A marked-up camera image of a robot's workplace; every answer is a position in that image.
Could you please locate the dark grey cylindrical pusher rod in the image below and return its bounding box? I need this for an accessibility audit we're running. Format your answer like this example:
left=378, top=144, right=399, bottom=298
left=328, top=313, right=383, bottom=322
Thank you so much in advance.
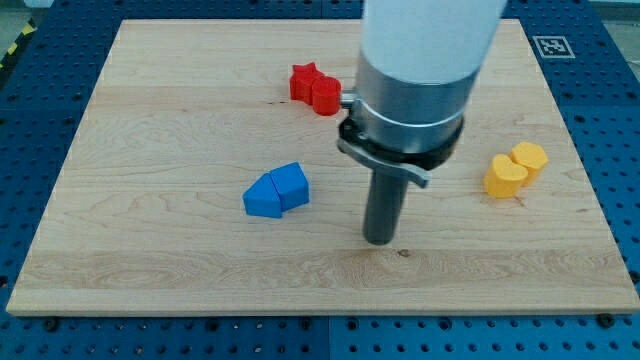
left=363, top=171, right=408, bottom=245

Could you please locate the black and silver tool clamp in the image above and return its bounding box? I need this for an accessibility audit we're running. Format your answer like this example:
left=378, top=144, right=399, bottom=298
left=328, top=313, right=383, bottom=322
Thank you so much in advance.
left=336, top=91, right=464, bottom=188

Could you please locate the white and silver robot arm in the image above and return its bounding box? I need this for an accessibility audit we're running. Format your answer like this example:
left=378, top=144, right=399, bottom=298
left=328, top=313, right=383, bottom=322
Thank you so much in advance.
left=337, top=0, right=507, bottom=245

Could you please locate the blue cube block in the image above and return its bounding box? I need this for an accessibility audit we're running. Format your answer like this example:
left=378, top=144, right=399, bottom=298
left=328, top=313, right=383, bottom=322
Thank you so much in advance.
left=269, top=162, right=310, bottom=211

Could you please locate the blue triangle block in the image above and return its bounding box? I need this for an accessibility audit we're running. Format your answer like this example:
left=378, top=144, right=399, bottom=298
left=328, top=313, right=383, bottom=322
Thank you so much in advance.
left=242, top=173, right=283, bottom=218

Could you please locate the yellow heart block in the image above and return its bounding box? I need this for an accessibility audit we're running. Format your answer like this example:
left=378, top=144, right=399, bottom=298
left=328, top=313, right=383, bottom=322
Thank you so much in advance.
left=483, top=154, right=528, bottom=199

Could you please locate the red cylinder block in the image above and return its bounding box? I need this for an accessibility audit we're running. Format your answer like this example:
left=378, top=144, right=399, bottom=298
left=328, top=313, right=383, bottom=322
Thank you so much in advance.
left=312, top=76, right=342, bottom=116

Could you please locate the red star block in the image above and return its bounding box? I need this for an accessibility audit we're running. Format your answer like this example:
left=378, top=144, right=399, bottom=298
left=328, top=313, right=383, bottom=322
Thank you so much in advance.
left=289, top=62, right=324, bottom=105

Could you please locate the white fiducial marker tag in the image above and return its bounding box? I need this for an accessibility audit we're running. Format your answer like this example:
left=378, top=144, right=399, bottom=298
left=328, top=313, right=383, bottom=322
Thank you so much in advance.
left=533, top=35, right=575, bottom=59

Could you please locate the light wooden board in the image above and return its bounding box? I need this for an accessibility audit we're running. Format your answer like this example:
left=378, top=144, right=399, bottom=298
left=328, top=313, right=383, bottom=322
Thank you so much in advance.
left=7, top=20, right=639, bottom=317

